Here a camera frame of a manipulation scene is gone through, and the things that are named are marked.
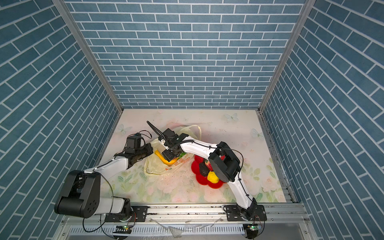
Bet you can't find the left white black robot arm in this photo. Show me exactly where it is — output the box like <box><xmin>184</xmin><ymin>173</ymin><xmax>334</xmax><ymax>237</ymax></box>
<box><xmin>54</xmin><ymin>131</ymin><xmax>153</xmax><ymax>222</ymax></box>

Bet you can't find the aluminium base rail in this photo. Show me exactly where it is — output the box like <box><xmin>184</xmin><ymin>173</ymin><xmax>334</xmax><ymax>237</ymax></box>
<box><xmin>53</xmin><ymin>203</ymin><xmax>317</xmax><ymax>240</ymax></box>

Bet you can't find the yellow plastic fruit-print bag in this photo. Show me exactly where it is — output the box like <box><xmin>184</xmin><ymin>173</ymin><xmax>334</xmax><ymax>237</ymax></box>
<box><xmin>144</xmin><ymin>125</ymin><xmax>202</xmax><ymax>176</ymax></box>

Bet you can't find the yellow fake banana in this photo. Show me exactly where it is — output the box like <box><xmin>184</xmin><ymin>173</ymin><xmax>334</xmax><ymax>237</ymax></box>
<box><xmin>155</xmin><ymin>150</ymin><xmax>178</xmax><ymax>166</ymax></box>

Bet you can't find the yellow fake lemon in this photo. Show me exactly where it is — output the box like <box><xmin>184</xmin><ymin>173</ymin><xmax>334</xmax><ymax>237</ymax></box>
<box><xmin>207</xmin><ymin>171</ymin><xmax>220</xmax><ymax>184</ymax></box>

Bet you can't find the red flower-shaped plate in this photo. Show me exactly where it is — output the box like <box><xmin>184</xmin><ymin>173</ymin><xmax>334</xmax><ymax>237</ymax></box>
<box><xmin>191</xmin><ymin>155</ymin><xmax>224</xmax><ymax>189</ymax></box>

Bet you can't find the dark fake avocado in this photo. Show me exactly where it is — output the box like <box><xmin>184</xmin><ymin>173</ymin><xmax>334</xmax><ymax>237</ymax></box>
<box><xmin>199</xmin><ymin>163</ymin><xmax>210</xmax><ymax>177</ymax></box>

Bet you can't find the green fake grape bunch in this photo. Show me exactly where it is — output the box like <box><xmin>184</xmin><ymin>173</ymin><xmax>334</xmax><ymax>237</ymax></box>
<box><xmin>179</xmin><ymin>152</ymin><xmax>187</xmax><ymax>159</ymax></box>

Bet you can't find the red fake strawberry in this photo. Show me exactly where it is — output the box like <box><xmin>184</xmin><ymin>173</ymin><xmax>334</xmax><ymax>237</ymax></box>
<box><xmin>205</xmin><ymin>161</ymin><xmax>213</xmax><ymax>171</ymax></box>

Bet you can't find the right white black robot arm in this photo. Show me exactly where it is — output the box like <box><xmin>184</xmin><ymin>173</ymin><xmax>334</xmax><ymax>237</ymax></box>
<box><xmin>155</xmin><ymin>129</ymin><xmax>267</xmax><ymax>222</ymax></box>

